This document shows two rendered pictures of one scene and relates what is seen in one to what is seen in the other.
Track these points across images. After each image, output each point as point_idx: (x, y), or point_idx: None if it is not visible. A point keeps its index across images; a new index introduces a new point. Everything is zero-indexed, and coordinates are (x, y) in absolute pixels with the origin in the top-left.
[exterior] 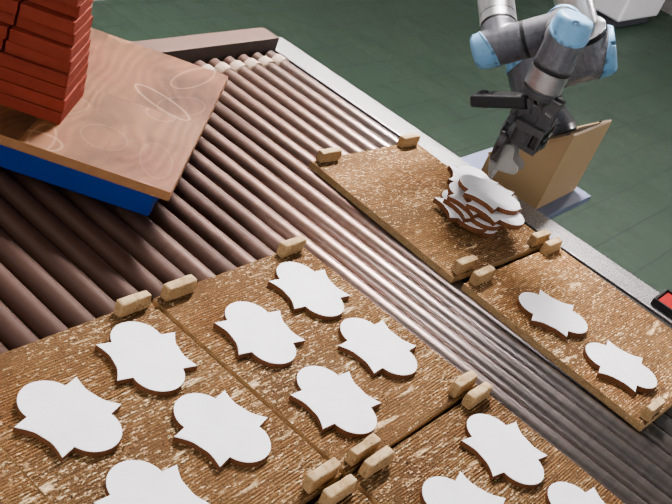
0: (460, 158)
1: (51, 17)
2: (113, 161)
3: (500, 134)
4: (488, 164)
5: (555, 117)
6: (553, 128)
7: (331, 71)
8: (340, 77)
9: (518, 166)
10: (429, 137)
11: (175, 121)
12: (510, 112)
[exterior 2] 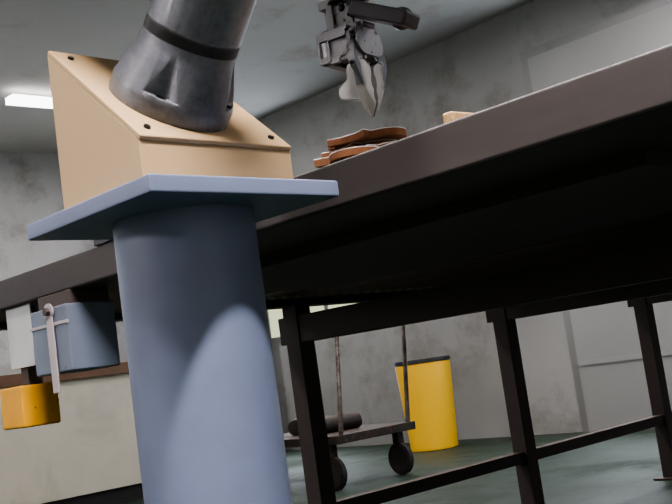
0: (353, 156)
1: None
2: None
3: (383, 54)
4: (381, 97)
5: (327, 24)
6: (318, 39)
7: (650, 51)
8: (622, 61)
9: (344, 95)
10: (408, 136)
11: None
12: (374, 27)
